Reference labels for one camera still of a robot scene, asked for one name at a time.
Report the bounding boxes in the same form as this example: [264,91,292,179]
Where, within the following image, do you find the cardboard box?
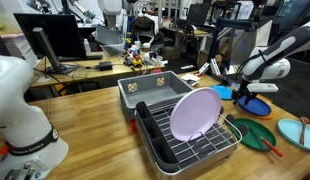
[160,45,182,61]

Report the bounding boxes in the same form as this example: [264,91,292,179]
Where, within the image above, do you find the red handled knife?
[247,127,284,158]

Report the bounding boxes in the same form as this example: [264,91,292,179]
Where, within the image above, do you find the light grey storage tub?
[94,24,127,57]

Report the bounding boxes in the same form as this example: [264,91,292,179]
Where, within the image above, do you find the red plastic piece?
[129,119,139,135]

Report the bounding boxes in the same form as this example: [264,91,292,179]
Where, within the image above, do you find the wooden background desk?
[159,25,214,51]

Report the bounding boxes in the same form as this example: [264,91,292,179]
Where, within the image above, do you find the black power adapter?
[97,60,114,72]

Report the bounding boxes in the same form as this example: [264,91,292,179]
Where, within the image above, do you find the black rack cup holder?
[224,113,237,127]

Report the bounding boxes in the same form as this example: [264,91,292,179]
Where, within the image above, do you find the pale turquoise plate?
[277,118,310,153]

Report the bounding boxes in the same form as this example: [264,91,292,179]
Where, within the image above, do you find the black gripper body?
[240,90,260,101]

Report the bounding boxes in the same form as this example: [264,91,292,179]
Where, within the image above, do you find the dark blue plate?
[236,94,273,118]

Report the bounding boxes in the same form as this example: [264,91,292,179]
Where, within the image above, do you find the dark background monitor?
[185,2,213,28]

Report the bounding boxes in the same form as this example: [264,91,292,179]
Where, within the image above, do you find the white robot column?
[97,0,124,29]

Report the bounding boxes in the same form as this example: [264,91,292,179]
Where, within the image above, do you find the white plastic bottle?
[83,38,92,56]

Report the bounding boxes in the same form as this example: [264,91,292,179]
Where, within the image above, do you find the black blue camera stand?
[196,18,259,87]

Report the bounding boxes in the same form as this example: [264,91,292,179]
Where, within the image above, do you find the grey monitor stand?
[32,27,79,76]

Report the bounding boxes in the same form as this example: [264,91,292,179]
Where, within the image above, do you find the white box purple lid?
[0,32,41,69]

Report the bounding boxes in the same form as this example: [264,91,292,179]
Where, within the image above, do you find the dark grey cutlery holder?
[134,100,181,174]

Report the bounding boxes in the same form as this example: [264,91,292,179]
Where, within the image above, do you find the white printed paper booklet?
[180,72,202,88]

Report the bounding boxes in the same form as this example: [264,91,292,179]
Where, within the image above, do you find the brown wooden spoon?
[298,116,310,146]

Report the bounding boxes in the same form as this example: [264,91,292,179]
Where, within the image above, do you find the steel wire dish rack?
[134,99,244,180]

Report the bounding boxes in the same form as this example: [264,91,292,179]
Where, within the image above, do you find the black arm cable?
[235,49,267,88]

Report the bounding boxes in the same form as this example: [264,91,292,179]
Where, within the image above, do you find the blue tape strip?
[230,82,244,92]

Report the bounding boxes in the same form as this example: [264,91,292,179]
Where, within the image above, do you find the green plate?
[230,117,278,152]

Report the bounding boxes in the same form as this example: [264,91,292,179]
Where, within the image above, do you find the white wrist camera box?
[246,83,280,94]

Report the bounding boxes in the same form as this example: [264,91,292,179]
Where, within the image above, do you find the grey plastic bin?
[117,70,194,122]

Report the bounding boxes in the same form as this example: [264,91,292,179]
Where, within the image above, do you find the sky blue plate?
[209,84,236,101]

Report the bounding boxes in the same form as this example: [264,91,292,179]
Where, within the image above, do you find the black computer monitor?
[13,12,89,62]

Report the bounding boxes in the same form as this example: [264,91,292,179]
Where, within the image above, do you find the lilac plate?
[169,87,223,142]

